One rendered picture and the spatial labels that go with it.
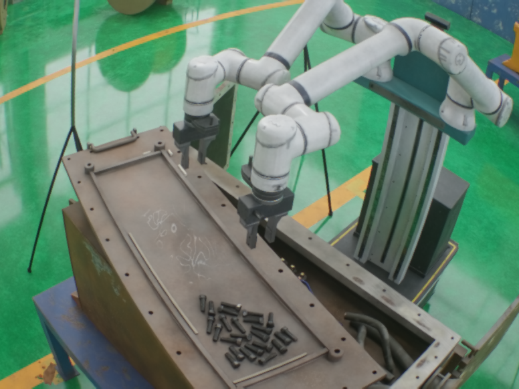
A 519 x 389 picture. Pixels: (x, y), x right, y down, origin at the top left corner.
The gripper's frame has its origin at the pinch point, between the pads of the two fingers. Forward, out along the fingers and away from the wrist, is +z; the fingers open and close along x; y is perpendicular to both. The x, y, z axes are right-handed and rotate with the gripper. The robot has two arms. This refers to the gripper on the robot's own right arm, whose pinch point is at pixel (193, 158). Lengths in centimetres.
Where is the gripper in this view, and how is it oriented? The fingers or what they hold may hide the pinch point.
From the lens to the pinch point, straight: 182.7
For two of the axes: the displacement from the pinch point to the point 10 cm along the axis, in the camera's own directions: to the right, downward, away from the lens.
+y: -5.3, -5.6, 6.4
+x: -8.4, 2.5, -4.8
